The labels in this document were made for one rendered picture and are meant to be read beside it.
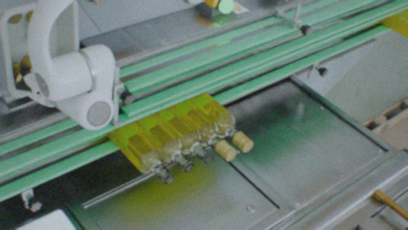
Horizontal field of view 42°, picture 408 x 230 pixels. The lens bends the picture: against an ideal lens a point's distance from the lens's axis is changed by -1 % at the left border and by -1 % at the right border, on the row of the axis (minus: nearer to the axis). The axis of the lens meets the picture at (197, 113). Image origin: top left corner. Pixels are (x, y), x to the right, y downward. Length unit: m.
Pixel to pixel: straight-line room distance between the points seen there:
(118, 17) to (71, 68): 0.49
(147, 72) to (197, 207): 0.36
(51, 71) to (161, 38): 0.53
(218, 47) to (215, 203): 0.41
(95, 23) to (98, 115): 0.43
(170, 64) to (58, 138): 0.33
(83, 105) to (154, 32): 0.49
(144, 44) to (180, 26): 0.13
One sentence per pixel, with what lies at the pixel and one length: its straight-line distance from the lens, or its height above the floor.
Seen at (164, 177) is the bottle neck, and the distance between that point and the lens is 1.21.
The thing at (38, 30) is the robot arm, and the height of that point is 1.04.
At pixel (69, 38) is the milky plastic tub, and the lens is 1.26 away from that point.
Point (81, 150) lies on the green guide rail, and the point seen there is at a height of 0.92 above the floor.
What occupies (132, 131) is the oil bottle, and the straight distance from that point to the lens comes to 1.29.
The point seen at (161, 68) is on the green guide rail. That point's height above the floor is 0.93.
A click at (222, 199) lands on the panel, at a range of 1.37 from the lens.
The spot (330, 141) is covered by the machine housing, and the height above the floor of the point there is 1.18.
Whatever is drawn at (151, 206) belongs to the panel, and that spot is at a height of 1.10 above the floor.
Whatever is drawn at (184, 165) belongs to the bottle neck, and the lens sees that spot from 1.24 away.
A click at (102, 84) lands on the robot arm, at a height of 1.10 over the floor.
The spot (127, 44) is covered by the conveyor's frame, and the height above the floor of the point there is 0.83.
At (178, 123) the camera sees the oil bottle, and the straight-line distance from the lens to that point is 1.32.
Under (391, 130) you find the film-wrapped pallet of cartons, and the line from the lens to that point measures 5.59.
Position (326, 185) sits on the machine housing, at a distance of 1.53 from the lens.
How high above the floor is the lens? 1.76
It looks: 33 degrees down
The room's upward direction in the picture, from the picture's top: 132 degrees clockwise
